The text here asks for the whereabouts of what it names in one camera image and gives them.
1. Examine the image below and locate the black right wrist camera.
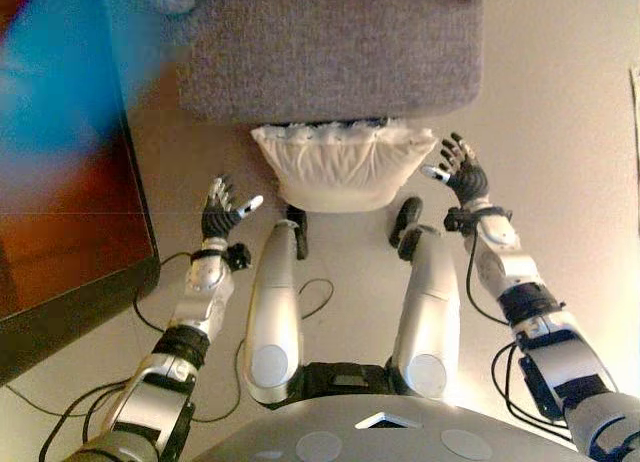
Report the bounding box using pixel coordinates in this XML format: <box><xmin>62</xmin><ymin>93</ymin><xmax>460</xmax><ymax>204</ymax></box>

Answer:
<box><xmin>443</xmin><ymin>206</ymin><xmax>476</xmax><ymax>233</ymax></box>

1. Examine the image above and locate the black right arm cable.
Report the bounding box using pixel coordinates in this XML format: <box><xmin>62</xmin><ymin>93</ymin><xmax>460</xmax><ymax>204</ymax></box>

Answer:
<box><xmin>465</xmin><ymin>231</ymin><xmax>574</xmax><ymax>439</ymax></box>

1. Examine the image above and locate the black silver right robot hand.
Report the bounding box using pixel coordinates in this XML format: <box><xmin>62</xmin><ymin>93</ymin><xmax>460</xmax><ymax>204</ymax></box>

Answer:
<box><xmin>421</xmin><ymin>131</ymin><xmax>491</xmax><ymax>208</ymax></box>

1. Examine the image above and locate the orange wooden cabinet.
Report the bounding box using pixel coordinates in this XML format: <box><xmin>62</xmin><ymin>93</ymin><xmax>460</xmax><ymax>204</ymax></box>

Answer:
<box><xmin>0</xmin><ymin>0</ymin><xmax>161</xmax><ymax>388</ymax></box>

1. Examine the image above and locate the grey robot torso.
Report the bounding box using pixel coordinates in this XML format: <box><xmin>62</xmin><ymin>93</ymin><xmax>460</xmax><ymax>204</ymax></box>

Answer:
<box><xmin>189</xmin><ymin>361</ymin><xmax>581</xmax><ymax>462</ymax></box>

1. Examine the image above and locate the black floor cable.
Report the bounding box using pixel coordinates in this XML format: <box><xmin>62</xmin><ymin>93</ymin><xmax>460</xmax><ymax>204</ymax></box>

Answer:
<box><xmin>4</xmin><ymin>251</ymin><xmax>335</xmax><ymax>458</ymax></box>

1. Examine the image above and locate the grey fabric armchair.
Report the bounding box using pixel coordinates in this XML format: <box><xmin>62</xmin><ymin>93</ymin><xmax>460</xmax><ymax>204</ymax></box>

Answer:
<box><xmin>159</xmin><ymin>0</ymin><xmax>506</xmax><ymax>128</ymax></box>

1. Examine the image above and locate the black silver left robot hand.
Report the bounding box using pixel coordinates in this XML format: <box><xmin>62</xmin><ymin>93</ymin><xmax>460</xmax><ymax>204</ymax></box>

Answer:
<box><xmin>200</xmin><ymin>175</ymin><xmax>265</xmax><ymax>243</ymax></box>

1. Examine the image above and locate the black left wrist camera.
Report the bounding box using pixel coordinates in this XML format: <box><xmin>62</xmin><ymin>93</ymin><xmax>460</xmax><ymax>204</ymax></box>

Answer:
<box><xmin>227</xmin><ymin>243</ymin><xmax>252</xmax><ymax>272</ymax></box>

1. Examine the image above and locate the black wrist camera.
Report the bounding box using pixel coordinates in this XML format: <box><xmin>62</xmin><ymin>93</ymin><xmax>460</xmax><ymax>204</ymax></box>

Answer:
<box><xmin>443</xmin><ymin>206</ymin><xmax>476</xmax><ymax>233</ymax></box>
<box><xmin>227</xmin><ymin>243</ymin><xmax>252</xmax><ymax>272</ymax></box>

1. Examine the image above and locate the cream fringed cushion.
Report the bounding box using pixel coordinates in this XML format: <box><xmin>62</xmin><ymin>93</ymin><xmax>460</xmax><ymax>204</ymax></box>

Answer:
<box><xmin>249</xmin><ymin>119</ymin><xmax>437</xmax><ymax>214</ymax></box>

